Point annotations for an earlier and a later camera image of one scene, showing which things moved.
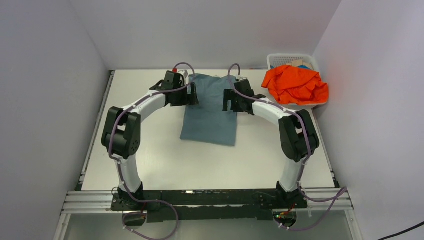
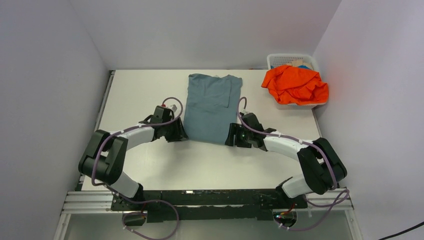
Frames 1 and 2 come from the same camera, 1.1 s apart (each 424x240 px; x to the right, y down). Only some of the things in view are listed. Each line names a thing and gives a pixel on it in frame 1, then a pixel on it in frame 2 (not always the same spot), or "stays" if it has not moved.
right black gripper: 229,95 → 233,130
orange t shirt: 293,85 stays
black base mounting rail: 194,205 stays
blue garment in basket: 304,66 stays
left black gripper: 189,99 → 179,134
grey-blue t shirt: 207,122 stays
